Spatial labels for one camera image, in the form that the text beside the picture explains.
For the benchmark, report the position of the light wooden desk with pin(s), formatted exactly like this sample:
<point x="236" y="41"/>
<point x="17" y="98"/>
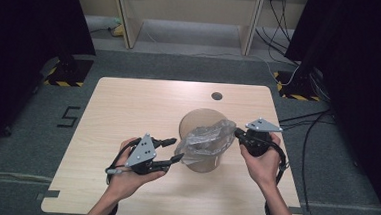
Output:
<point x="130" y="27"/>

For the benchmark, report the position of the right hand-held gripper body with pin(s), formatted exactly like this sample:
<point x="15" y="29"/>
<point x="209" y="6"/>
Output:
<point x="258" y="143"/>

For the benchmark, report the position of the transparent brown plastic bin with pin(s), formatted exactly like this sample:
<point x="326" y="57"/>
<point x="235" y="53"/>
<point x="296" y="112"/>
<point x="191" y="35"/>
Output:
<point x="199" y="118"/>

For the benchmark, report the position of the person's right hand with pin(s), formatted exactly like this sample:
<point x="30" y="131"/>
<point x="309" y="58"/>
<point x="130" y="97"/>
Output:
<point x="265" y="168"/>

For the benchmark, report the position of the black floor tape strip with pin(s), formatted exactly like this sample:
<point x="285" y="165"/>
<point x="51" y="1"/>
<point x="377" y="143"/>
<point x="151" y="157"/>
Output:
<point x="51" y="194"/>

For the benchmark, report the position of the stand base with hazard tape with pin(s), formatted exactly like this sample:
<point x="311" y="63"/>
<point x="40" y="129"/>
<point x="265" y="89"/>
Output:
<point x="68" y="71"/>
<point x="296" y="89"/>

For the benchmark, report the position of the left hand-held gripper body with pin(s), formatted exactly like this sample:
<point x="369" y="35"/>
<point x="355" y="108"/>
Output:
<point x="142" y="153"/>

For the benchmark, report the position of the yellow object on floor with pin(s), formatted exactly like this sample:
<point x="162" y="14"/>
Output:
<point x="118" y="31"/>

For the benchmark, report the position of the clear plastic bag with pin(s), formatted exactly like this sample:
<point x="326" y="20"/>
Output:
<point x="206" y="140"/>

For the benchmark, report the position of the person's left hand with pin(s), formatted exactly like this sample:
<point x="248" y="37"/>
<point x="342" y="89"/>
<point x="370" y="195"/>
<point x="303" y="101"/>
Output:
<point x="123" y="183"/>

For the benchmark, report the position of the black curtain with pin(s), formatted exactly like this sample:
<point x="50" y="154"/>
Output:
<point x="23" y="27"/>
<point x="364" y="64"/>

